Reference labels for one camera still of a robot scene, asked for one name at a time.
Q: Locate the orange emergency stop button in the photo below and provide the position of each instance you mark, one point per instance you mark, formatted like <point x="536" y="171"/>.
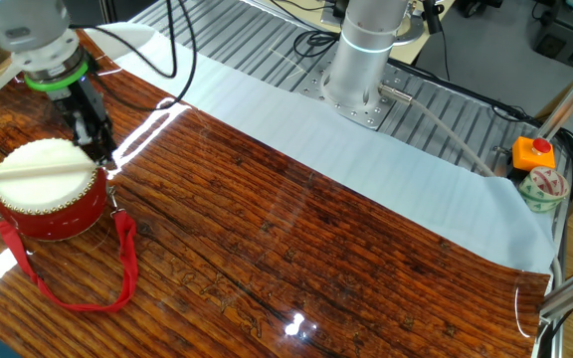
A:
<point x="530" y="158"/>

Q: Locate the glossy wood grain mat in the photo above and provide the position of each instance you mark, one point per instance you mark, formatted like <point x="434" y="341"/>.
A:
<point x="316" y="248"/>

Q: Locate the black floor device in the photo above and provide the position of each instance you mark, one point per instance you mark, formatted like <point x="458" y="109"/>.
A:
<point x="475" y="7"/>

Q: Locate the tan wooden board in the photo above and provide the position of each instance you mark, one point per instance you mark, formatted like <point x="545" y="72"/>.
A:
<point x="426" y="50"/>

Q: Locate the red drum with white head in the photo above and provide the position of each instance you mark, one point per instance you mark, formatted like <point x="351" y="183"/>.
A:
<point x="48" y="209"/>

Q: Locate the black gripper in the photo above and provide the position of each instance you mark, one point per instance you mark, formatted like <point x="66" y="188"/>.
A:
<point x="85" y="102"/>

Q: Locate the grey equipment box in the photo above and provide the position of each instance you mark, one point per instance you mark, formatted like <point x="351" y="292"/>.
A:
<point x="565" y="45"/>

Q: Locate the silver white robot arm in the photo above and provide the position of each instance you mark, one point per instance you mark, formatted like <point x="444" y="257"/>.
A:
<point x="361" y="64"/>

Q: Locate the tape roll with red triangles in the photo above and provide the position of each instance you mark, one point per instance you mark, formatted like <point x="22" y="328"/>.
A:
<point x="532" y="196"/>

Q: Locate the black clamp mount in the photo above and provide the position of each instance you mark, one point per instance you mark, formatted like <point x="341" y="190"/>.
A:
<point x="431" y="17"/>

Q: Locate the white cloth sheet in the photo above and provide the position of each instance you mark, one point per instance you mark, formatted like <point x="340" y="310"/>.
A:
<point x="366" y="164"/>

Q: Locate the cream wooden drumstick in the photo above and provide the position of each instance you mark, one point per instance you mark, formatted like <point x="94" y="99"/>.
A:
<point x="33" y="170"/>

